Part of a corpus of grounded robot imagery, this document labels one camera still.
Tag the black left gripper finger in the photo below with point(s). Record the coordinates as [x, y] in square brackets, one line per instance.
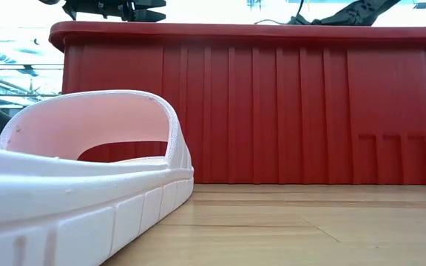
[150, 3]
[150, 15]

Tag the white slide sandal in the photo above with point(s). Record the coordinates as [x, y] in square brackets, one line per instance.
[50, 192]

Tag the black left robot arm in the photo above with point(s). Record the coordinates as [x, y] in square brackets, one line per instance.
[48, 1]

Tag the red plastic bin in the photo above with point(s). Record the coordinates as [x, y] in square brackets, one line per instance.
[272, 111]

